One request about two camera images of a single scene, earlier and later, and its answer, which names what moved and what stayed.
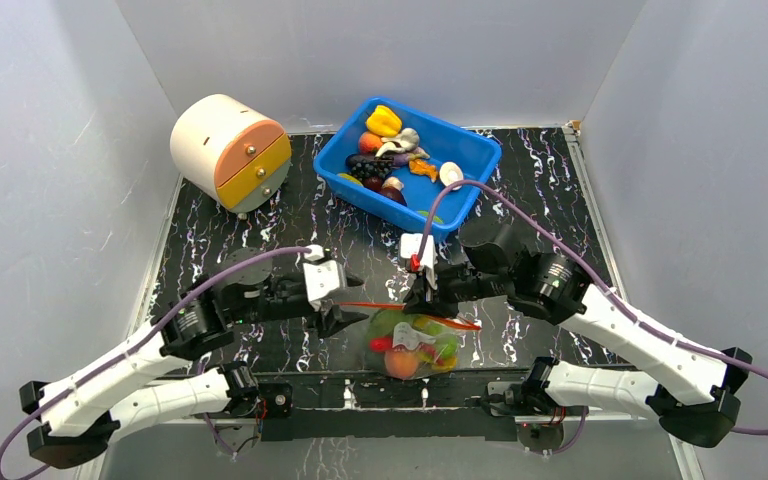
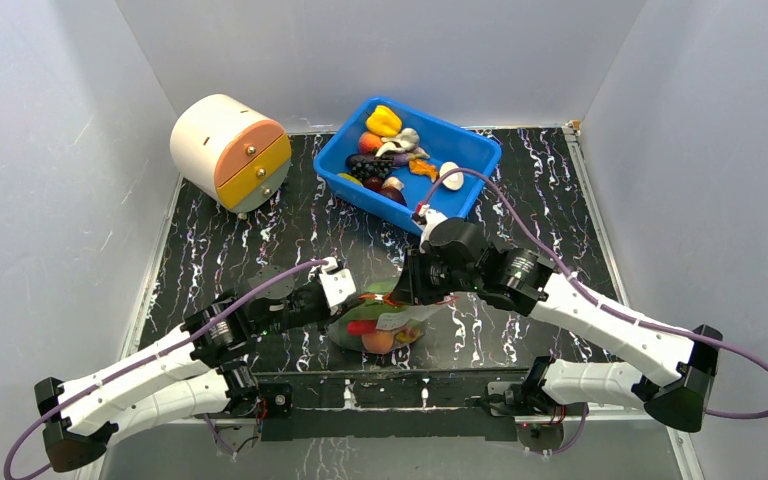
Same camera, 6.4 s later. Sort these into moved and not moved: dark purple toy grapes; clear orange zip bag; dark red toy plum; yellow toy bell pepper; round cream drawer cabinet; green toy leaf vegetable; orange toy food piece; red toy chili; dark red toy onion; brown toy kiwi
Moved: green toy leaf vegetable; clear orange zip bag; red toy chili
Not moved: brown toy kiwi; yellow toy bell pepper; dark red toy plum; dark purple toy grapes; dark red toy onion; round cream drawer cabinet; orange toy food piece
